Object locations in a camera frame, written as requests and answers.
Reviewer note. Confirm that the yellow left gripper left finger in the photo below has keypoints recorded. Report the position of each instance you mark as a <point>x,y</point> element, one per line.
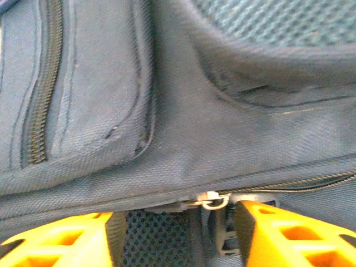
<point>55,244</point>

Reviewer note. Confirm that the navy blue backpack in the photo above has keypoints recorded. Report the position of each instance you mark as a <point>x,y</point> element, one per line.
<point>178,111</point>

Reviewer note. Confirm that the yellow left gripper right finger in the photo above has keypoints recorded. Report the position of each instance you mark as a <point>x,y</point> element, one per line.
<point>292,242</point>

